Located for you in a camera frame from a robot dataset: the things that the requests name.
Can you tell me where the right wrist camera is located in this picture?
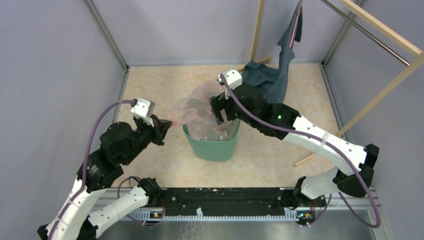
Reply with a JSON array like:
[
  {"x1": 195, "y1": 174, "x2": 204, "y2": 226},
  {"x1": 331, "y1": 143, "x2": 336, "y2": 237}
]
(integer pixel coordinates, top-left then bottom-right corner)
[{"x1": 217, "y1": 67, "x2": 243, "y2": 90}]

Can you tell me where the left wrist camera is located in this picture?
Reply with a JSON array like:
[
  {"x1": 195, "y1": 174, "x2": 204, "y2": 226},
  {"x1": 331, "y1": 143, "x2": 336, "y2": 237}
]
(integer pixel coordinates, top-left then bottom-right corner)
[{"x1": 130, "y1": 98, "x2": 156, "y2": 127}]

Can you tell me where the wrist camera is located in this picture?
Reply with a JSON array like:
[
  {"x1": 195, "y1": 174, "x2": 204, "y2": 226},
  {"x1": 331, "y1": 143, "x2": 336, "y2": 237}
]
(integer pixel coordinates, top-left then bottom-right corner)
[
  {"x1": 217, "y1": 67, "x2": 243, "y2": 90},
  {"x1": 130, "y1": 98, "x2": 156, "y2": 127}
]

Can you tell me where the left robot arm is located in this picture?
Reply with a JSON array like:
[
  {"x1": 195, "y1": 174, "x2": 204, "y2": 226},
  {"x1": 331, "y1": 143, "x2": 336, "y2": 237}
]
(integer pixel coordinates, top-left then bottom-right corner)
[{"x1": 37, "y1": 115, "x2": 172, "y2": 240}]

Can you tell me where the wooden drying rack frame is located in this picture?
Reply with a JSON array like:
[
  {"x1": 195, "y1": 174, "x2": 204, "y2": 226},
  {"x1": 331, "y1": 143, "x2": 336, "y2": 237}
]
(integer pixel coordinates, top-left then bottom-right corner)
[{"x1": 235, "y1": 0, "x2": 424, "y2": 168}]

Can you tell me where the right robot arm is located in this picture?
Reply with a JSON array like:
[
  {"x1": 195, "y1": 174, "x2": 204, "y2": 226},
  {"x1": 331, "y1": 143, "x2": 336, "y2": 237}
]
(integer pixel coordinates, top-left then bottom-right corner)
[{"x1": 209, "y1": 84, "x2": 380, "y2": 206}]

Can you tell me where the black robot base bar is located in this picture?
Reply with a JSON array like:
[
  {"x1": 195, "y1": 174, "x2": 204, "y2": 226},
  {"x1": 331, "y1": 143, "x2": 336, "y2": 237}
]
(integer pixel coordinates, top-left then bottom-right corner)
[{"x1": 144, "y1": 187, "x2": 327, "y2": 217}]

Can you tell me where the pink translucent trash bag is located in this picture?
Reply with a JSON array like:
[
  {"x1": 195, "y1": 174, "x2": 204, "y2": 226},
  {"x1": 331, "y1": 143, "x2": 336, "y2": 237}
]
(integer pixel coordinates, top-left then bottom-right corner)
[{"x1": 167, "y1": 80, "x2": 239, "y2": 142}]

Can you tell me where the dark blue-grey cloth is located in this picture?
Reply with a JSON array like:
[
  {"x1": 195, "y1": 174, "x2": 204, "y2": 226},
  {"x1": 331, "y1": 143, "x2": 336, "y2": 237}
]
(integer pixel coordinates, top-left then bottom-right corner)
[{"x1": 241, "y1": 0, "x2": 303, "y2": 104}]

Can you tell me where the green plastic trash bin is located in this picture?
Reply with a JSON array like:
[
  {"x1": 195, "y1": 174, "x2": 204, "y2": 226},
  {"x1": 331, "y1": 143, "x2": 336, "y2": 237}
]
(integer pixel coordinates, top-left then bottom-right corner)
[{"x1": 182, "y1": 120, "x2": 241, "y2": 162}]

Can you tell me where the metal rod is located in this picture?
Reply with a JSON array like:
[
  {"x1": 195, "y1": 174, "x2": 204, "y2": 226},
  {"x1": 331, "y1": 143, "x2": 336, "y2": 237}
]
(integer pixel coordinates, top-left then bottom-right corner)
[{"x1": 322, "y1": 0, "x2": 410, "y2": 66}]

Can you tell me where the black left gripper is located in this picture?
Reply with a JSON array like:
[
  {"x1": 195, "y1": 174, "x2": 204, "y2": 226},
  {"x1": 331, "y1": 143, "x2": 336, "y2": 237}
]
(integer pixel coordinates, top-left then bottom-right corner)
[{"x1": 121, "y1": 113, "x2": 174, "y2": 165}]

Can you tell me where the white cable duct strip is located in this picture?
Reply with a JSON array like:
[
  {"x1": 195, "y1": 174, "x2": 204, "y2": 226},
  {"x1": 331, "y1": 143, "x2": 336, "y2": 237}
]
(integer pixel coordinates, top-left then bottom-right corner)
[{"x1": 129, "y1": 209, "x2": 299, "y2": 222}]

